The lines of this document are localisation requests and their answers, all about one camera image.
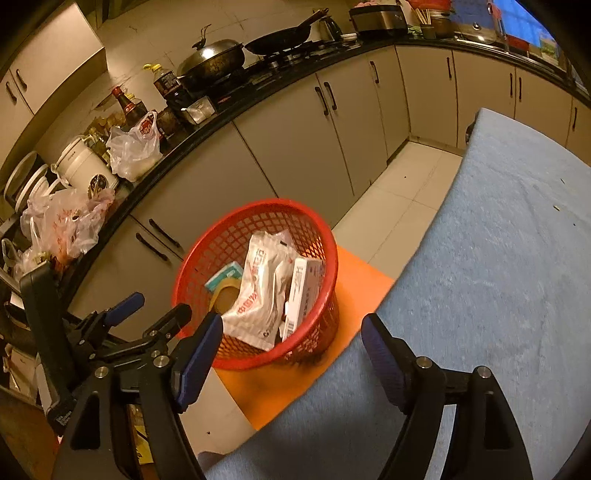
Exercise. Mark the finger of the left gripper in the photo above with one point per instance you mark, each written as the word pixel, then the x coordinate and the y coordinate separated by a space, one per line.
pixel 171 323
pixel 124 309

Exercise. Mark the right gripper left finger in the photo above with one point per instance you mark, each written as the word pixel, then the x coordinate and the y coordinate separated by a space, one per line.
pixel 193 358

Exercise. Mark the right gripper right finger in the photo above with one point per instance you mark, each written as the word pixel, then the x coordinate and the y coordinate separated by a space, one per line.
pixel 392 361

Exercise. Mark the lower kitchen cabinets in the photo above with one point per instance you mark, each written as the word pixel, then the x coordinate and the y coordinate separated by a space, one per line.
pixel 319 133

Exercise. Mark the teal tissue pack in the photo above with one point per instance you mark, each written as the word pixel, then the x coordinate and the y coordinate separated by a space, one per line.
pixel 231 270

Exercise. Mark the orange stool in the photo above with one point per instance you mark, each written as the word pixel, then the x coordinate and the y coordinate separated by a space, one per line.
pixel 263 393

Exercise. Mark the red plastic mesh basket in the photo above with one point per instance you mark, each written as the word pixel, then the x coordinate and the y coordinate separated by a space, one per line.
pixel 226 241

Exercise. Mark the pink printed plastic bag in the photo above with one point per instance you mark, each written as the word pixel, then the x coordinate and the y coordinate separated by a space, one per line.
pixel 63 226

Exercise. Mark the white red-lettered packet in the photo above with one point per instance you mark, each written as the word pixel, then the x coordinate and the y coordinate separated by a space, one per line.
pixel 255 316

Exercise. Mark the white narrow carton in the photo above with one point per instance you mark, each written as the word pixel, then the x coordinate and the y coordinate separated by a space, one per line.
pixel 304 289

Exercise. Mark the white rice cooker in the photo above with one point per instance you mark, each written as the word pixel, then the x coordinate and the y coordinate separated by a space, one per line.
pixel 79 167

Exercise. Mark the white plastic bag on counter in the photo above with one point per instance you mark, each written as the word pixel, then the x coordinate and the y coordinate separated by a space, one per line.
pixel 134 153

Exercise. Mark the dark sauce bottle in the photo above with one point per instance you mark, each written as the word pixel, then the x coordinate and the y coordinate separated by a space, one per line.
pixel 133 112

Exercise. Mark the small clear container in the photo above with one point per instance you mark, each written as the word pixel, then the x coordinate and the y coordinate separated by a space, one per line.
pixel 199 111

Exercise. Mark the oil bottle yellow cap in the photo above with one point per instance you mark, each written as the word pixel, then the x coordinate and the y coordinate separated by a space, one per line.
pixel 168 86

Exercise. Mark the steel wok with lid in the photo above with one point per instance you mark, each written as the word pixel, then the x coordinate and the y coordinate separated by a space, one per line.
pixel 210 62

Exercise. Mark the black frying pan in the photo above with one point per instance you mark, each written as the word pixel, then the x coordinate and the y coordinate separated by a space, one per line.
pixel 285 39

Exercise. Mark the steel rice cooker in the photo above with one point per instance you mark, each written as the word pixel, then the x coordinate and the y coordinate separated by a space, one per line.
pixel 379 21

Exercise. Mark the red colander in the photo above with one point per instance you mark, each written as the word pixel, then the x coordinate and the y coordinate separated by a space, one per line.
pixel 440 5

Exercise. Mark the window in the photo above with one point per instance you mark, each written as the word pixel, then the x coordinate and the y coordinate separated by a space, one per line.
pixel 485 21

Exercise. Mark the upper wall cabinet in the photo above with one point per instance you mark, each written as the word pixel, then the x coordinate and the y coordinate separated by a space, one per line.
pixel 57 62

